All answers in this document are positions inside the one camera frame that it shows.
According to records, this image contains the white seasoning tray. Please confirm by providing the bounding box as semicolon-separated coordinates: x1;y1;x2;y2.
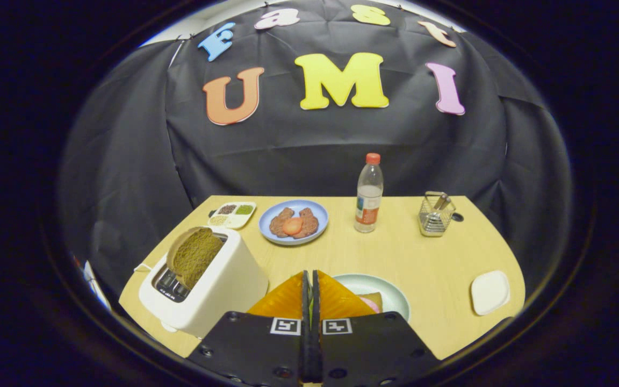
207;202;257;230

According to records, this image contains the dark brown bread slice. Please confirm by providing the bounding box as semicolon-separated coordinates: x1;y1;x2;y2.
166;227;224;290

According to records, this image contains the brown meat patty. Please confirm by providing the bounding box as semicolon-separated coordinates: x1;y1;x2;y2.
294;208;319;239
270;207;295;238

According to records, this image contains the metal wire utensil holder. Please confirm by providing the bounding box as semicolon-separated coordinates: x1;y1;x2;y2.
418;191;456;238

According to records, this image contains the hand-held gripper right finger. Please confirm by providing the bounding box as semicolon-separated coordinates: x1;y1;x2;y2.
314;270;442;387

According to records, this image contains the white toaster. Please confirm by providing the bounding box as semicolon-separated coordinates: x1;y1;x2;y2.
139;226;270;338

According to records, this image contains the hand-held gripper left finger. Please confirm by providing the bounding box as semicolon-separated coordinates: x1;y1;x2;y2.
187;270;313;387

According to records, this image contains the pale green plate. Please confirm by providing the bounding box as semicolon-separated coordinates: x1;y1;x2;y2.
333;274;411;323

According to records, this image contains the small white square dish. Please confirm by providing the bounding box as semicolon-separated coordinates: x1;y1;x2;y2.
471;270;510;316

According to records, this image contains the blue plate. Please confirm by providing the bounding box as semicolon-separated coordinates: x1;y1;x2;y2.
258;199;329;246

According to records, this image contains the black backdrop cloth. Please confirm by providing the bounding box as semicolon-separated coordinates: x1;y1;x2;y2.
57;0;573;302

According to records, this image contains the clear plastic bottle red cap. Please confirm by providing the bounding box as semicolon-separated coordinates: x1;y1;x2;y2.
354;153;384;233

